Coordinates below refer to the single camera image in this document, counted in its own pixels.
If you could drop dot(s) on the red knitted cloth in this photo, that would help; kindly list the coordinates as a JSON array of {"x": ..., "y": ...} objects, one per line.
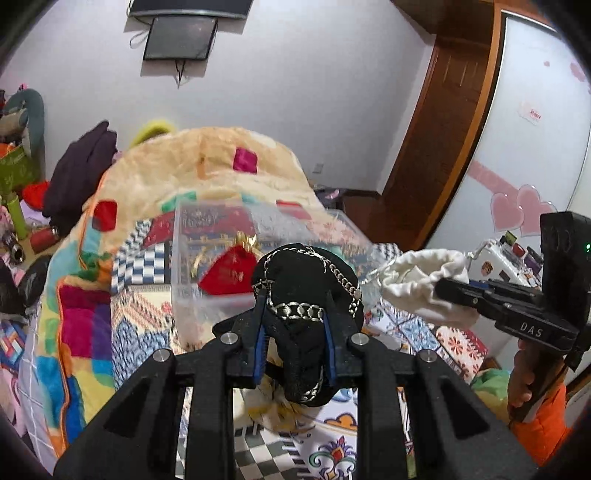
[{"x": 34, "y": 194}]

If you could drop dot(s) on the wall air conditioner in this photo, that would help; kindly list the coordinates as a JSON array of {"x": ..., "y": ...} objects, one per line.
[{"x": 191, "y": 8}]

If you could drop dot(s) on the white suitcase with stickers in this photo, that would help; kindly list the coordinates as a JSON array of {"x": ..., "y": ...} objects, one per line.
[{"x": 503, "y": 261}]

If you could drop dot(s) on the yellow-green fuzzy cloth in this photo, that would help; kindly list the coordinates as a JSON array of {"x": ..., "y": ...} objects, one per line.
[{"x": 150, "y": 131}]

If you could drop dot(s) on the wall-mounted black monitor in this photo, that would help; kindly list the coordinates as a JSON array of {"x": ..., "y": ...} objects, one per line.
[{"x": 180, "y": 38}]

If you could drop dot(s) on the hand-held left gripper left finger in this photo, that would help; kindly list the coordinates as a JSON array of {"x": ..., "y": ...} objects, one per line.
[{"x": 259, "y": 344}]

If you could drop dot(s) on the green bottle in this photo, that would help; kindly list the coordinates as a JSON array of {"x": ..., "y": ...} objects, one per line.
[{"x": 17, "y": 213}]

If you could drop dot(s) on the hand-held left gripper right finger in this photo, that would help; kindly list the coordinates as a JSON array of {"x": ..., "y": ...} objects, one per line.
[{"x": 328, "y": 346}]

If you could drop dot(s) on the red cylinder container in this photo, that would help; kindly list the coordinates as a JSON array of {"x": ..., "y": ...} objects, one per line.
[{"x": 42, "y": 239}]

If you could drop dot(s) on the person's right hand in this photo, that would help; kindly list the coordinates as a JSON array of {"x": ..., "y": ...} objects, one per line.
[{"x": 521, "y": 374}]

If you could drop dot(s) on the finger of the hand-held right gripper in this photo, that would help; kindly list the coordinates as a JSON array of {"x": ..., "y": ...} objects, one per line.
[
  {"x": 508, "y": 290},
  {"x": 466, "y": 297}
]

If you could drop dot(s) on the colourful plush blanket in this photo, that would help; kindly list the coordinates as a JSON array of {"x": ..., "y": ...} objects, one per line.
[{"x": 138, "y": 230}]

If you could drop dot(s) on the grey plush toy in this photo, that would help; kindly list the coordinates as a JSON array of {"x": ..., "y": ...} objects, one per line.
[{"x": 27, "y": 117}]

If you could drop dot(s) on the wall power socket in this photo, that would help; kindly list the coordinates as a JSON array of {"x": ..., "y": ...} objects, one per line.
[{"x": 317, "y": 167}]

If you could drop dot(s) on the dark purple jacket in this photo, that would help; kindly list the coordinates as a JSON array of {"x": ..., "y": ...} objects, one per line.
[{"x": 76, "y": 177}]

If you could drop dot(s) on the white wardrobe door pink hearts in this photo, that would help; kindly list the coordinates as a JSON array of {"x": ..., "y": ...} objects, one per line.
[{"x": 521, "y": 134}]

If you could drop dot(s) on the brown wooden door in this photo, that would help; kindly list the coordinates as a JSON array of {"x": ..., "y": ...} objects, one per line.
[{"x": 443, "y": 138}]

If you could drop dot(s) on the person's right forearm orange sleeve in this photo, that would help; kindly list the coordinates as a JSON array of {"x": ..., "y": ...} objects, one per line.
[{"x": 545, "y": 429}]

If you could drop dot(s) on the clear plastic storage box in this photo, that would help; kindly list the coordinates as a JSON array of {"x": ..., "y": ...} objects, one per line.
[{"x": 217, "y": 249}]

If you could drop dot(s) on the green cardboard box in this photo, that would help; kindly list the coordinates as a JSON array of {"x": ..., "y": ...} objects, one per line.
[{"x": 16, "y": 168}]

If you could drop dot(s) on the patterned bed sheet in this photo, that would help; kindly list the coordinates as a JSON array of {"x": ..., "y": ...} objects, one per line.
[{"x": 323, "y": 443}]

